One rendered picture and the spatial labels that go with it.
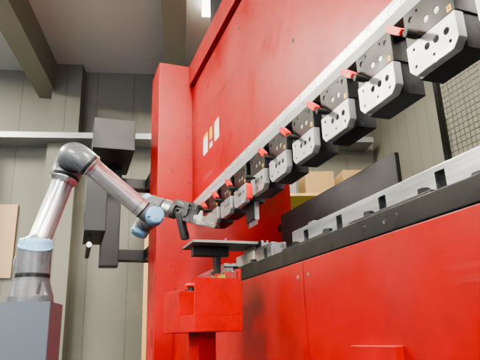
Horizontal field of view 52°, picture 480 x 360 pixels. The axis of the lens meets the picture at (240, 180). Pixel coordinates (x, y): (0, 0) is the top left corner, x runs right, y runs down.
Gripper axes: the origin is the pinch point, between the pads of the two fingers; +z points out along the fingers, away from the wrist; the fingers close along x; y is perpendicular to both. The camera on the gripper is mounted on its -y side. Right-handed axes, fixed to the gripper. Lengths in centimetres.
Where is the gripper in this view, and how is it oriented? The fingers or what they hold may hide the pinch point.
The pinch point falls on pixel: (214, 227)
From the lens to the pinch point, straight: 207.8
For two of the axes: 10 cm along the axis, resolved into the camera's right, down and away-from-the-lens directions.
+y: 2.7, -9.6, 0.5
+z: 9.2, 2.4, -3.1
